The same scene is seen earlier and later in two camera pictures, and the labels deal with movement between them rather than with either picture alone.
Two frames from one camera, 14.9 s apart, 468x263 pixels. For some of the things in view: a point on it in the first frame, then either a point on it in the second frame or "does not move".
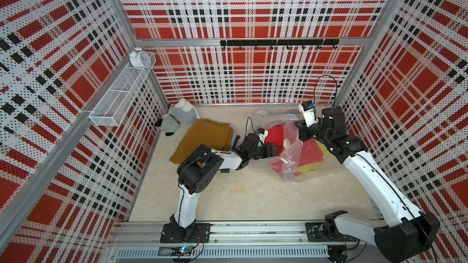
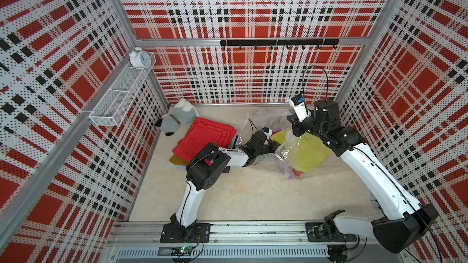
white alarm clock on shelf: [139, 58] does not move
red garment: [295, 153] → [203, 133]
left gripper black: [272, 150] does not move
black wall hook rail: [318, 42] does not move
